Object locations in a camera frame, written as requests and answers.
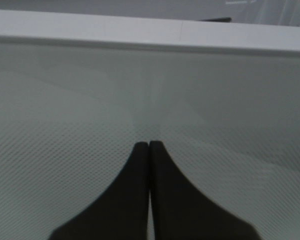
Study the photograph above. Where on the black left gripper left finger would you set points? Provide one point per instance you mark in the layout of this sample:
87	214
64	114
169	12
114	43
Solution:
121	211

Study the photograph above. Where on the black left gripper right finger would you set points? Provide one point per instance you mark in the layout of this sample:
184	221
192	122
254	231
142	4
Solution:
181	211

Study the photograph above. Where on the white microwave door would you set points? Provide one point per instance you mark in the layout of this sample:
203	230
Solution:
77	91

